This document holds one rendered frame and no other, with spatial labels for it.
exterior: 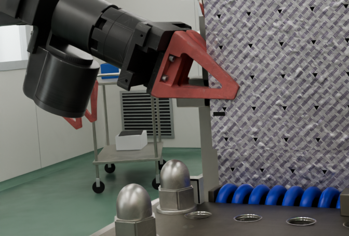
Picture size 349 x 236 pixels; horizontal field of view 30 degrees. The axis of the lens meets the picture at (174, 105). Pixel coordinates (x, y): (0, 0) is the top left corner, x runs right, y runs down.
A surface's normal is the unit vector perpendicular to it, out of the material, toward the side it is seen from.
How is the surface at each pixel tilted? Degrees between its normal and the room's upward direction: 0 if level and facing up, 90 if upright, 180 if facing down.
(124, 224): 90
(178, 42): 99
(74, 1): 54
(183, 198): 90
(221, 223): 0
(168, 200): 90
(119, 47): 92
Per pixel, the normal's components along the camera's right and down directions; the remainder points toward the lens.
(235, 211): -0.07, -0.99
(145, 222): 0.57, 0.04
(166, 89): -0.09, 0.26
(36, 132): 0.90, -0.02
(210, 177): -0.42, 0.11
